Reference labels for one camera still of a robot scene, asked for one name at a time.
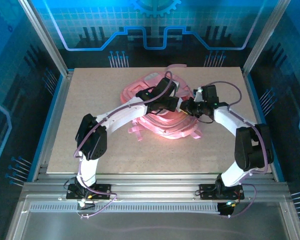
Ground pink backpack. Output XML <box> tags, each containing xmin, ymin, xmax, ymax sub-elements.
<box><xmin>119</xmin><ymin>63</ymin><xmax>203</xmax><ymax>143</ymax></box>

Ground small black right control board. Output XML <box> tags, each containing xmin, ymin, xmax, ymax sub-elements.
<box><xmin>217</xmin><ymin>201</ymin><xmax>237</xmax><ymax>216</ymax></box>

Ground grey metal tray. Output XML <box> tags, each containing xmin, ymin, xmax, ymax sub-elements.
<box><xmin>4</xmin><ymin>194</ymin><xmax>300</xmax><ymax>240</ymax></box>

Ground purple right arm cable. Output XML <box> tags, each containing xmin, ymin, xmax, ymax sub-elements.
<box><xmin>209</xmin><ymin>81</ymin><xmax>275</xmax><ymax>219</ymax></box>

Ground aluminium right side rail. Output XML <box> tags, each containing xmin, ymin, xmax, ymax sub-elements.
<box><xmin>241</xmin><ymin>68</ymin><xmax>286</xmax><ymax>182</ymax></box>

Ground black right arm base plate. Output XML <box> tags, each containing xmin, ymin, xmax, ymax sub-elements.
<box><xmin>199</xmin><ymin>183</ymin><xmax>245</xmax><ymax>200</ymax></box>

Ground aluminium cross rail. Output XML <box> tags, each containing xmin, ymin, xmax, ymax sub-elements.
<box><xmin>22</xmin><ymin>173</ymin><xmax>291</xmax><ymax>201</ymax></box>

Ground aluminium right frame post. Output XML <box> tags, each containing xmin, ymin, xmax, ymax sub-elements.
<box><xmin>241</xmin><ymin>0</ymin><xmax>292</xmax><ymax>76</ymax></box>

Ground aluminium frame post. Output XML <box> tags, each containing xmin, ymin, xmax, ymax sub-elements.
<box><xmin>241</xmin><ymin>0</ymin><xmax>292</xmax><ymax>76</ymax></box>
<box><xmin>17</xmin><ymin>0</ymin><xmax>75</xmax><ymax>77</ymax></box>

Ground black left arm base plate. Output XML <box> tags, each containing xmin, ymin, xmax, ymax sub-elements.
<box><xmin>66</xmin><ymin>183</ymin><xmax>112</xmax><ymax>200</ymax></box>

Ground slotted grey cable duct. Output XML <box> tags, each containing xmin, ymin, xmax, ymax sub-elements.
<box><xmin>29</xmin><ymin>203</ymin><xmax>222</xmax><ymax>214</ymax></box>

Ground aluminium left side rail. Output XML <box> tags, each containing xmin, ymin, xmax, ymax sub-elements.
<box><xmin>32</xmin><ymin>71</ymin><xmax>75</xmax><ymax>182</ymax></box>

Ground aluminium left frame post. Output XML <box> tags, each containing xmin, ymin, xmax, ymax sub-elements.
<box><xmin>17</xmin><ymin>0</ymin><xmax>75</xmax><ymax>77</ymax></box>

